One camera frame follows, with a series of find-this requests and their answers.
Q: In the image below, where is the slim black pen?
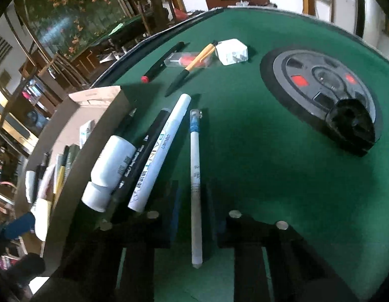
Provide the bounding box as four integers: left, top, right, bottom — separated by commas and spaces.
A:
114, 108, 138, 136

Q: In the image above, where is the grey green pen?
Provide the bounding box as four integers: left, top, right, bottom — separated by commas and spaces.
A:
64, 145, 80, 180

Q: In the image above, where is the black pen red end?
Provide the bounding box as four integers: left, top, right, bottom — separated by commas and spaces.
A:
141, 42, 185, 84

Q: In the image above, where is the brown cardboard box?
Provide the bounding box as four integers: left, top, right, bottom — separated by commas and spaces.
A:
14, 85, 134, 260

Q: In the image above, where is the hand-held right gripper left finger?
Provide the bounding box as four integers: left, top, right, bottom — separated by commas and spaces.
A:
40, 179, 182, 302

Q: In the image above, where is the white squeeze tube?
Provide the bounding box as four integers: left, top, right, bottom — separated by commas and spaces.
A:
79, 120, 96, 147

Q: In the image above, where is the white tower air conditioner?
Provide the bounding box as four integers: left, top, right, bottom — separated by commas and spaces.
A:
355, 0, 387, 45

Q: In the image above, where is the dark wooden chair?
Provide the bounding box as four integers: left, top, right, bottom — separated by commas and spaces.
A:
21, 52, 88, 101
133, 0, 176, 35

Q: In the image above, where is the floral wall painting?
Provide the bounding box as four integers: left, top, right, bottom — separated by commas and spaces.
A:
14, 0, 129, 57

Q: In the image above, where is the white plastic bottle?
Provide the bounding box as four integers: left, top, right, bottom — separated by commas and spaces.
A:
81, 135, 137, 213

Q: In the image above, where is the black marker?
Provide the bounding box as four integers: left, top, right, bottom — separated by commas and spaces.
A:
105, 107, 173, 224

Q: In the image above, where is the white gel pen clear cap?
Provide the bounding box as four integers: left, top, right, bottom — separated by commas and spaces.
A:
189, 108, 204, 269

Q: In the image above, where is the clear case red insert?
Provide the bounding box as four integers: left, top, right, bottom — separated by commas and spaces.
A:
164, 52, 212, 69

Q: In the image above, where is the orange and black pen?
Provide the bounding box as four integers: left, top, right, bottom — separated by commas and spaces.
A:
165, 42, 218, 97

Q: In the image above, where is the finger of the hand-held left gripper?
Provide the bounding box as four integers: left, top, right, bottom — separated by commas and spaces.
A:
6, 253, 46, 285
3, 212, 36, 240

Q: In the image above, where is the white charger plug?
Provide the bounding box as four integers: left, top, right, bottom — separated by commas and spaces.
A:
215, 39, 248, 66

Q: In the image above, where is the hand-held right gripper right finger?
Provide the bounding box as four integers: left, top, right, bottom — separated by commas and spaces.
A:
203, 184, 359, 302

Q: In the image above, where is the green mahjong table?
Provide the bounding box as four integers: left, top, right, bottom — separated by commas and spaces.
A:
97, 14, 151, 51

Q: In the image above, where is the round black table panel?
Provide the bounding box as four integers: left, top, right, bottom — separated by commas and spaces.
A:
260, 48, 384, 158

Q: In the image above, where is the white paint marker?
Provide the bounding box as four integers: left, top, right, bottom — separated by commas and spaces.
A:
127, 93, 192, 213

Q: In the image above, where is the cream plastic case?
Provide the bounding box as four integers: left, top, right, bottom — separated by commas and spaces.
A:
31, 199, 53, 242

